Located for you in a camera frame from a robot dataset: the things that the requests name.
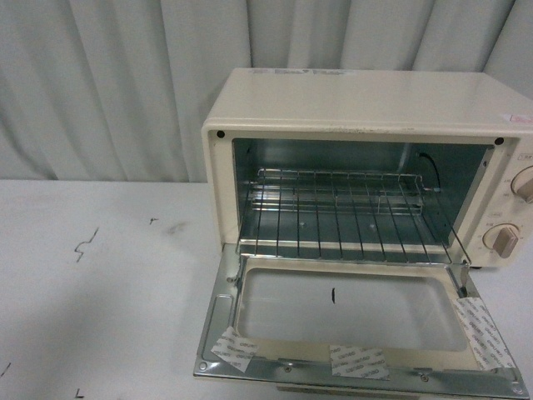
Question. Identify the cream oven door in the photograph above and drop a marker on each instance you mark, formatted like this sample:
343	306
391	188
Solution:
294	309

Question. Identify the white pleated curtain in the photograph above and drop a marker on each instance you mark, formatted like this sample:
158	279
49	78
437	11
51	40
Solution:
119	90

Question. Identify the clear printed tape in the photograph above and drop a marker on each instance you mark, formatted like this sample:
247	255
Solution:
483	336
235	350
358	362

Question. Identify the lower beige oven knob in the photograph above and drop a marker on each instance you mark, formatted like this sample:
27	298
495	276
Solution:
502	238

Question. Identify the middle clear printed tape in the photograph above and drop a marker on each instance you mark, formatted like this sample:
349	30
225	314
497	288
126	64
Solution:
358	362

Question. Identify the upper beige oven knob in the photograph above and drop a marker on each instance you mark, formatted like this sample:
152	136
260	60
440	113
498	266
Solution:
522	184

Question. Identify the cream toaster oven body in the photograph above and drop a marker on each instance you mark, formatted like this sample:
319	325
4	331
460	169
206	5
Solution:
466	134

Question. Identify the right clear printed tape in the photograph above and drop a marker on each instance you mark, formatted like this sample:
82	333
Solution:
483	336

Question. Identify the left clear printed tape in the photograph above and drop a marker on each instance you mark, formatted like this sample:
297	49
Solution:
235	350

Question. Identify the metal wire oven rack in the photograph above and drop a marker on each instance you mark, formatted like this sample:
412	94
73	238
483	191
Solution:
347	217

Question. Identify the beige oven knob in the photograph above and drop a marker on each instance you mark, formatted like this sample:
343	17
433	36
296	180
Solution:
502	238
522	184

